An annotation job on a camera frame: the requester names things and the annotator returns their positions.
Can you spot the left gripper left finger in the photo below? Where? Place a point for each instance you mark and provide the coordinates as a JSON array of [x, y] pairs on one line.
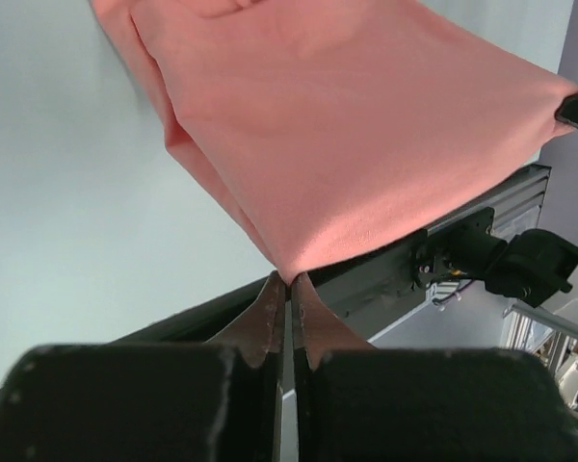
[[214, 401]]

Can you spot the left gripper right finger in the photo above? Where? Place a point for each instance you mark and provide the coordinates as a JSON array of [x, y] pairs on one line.
[[357, 402]]

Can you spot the light pink t-shirt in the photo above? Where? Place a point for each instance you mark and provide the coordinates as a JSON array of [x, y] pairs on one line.
[[328, 129]]

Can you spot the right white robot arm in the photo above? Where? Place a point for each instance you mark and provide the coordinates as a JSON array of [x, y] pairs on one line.
[[537, 263]]

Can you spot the aluminium frame rail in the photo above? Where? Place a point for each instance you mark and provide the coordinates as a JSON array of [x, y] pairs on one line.
[[511, 207]]

